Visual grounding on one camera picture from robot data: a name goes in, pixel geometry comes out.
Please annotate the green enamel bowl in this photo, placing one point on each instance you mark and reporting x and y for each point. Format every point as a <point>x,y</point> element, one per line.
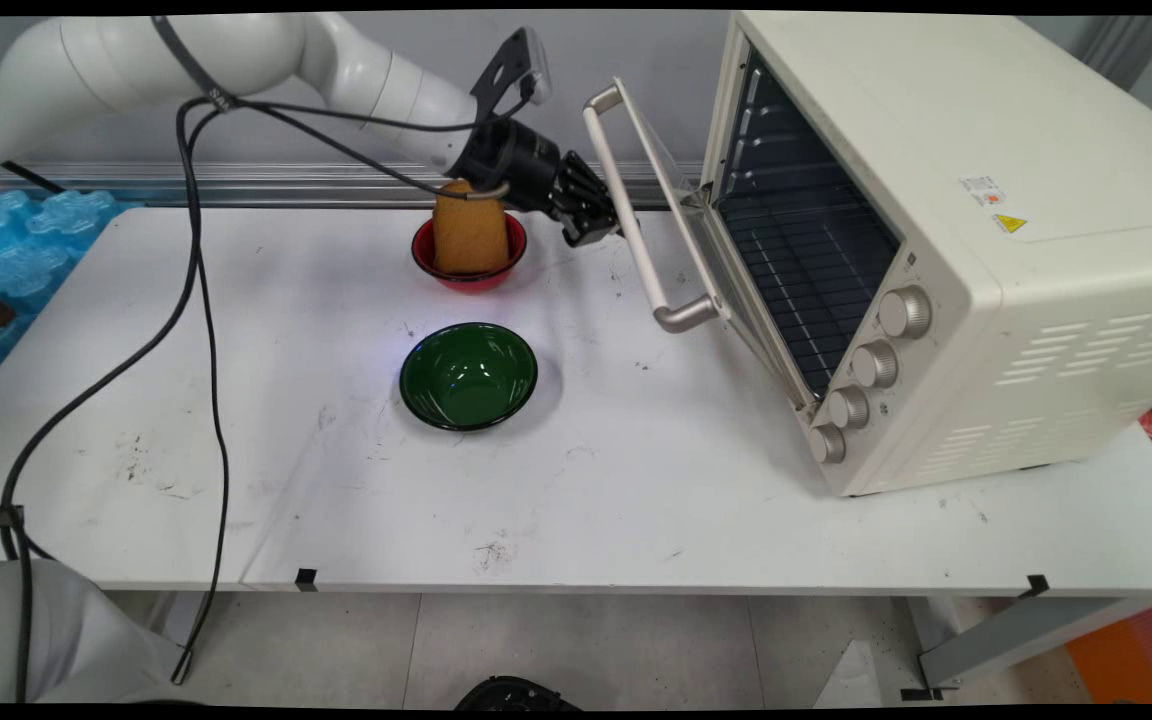
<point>468,380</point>

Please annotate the grey table leg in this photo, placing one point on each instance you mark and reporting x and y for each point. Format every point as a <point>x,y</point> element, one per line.
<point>1026,635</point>

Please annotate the blue foam mats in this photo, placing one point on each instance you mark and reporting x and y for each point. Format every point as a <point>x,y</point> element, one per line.
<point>26,250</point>

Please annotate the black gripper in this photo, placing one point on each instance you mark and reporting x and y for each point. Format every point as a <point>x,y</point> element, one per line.
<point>528,158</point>

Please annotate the red enamel bowl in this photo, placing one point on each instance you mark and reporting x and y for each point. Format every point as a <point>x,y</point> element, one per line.
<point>471,283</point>

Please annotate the silver oven knob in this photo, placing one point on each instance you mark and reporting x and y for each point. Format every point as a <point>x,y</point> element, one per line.
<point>827,443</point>
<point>848,408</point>
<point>905,312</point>
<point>875,364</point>

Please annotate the white label sticker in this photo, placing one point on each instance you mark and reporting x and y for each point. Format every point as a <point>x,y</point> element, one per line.
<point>982,190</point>

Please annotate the yellow warning sticker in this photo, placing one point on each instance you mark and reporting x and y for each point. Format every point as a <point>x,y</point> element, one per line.
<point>1010,223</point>

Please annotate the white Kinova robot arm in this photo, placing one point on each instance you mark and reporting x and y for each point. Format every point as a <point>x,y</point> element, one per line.
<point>136,60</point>

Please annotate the orange box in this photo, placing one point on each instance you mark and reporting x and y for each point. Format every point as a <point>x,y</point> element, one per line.
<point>1131,655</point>

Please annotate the cream toaster oven body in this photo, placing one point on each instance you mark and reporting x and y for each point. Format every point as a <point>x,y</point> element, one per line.
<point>1036,330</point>

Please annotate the aluminium rail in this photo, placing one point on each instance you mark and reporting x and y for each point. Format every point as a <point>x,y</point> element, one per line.
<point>286,185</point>

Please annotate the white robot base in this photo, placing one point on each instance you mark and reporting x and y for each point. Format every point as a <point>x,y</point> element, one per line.
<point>56,640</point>

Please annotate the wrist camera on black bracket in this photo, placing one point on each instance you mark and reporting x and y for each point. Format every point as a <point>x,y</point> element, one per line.
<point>511,65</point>

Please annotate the black round object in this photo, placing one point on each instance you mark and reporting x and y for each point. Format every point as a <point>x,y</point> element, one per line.
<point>516,695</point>

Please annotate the black tape piece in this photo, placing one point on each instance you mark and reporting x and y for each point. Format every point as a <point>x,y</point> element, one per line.
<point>306,579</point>
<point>1037,586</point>

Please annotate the brown bread loaf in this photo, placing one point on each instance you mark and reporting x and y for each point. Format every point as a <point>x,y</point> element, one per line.
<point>470,230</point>

